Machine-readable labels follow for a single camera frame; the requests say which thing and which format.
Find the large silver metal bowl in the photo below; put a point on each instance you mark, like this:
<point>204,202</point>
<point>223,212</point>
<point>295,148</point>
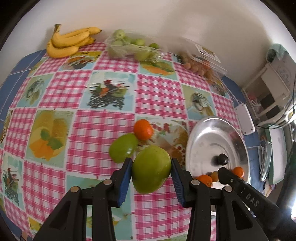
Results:
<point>211,137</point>

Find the brown longan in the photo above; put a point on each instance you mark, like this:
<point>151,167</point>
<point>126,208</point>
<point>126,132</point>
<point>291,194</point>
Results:
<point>214,176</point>

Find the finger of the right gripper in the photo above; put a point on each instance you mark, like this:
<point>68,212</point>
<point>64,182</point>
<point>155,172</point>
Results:
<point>276,221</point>

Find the oval green mango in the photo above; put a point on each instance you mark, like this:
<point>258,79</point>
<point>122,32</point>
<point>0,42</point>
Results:
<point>123,147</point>

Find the dark cherry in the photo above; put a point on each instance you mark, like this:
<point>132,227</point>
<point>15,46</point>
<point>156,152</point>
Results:
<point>222,160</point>

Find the white wooden shelf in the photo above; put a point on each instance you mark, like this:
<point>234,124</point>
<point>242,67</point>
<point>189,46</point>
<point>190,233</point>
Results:
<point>267,96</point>

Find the clear box of brown longans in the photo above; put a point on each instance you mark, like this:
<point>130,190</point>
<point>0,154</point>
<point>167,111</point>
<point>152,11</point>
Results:
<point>201,60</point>

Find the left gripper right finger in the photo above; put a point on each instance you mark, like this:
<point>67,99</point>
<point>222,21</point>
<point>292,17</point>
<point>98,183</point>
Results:
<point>233,219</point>

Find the yellow banana bunch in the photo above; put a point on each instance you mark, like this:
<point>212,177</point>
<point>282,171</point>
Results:
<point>61,46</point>

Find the orange mandarin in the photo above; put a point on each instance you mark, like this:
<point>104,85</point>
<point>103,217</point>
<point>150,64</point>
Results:
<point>238,171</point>
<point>143,130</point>
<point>205,179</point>

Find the white plastic power box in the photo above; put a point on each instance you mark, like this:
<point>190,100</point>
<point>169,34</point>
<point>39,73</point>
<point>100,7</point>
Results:
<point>245,120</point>

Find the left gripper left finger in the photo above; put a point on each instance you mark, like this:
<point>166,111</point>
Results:
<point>68,219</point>

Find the round green apple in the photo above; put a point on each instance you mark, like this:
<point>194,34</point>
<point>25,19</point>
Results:
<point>150,170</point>

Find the clear bag of green fruits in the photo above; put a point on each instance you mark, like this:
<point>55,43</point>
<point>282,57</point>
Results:
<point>123,43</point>

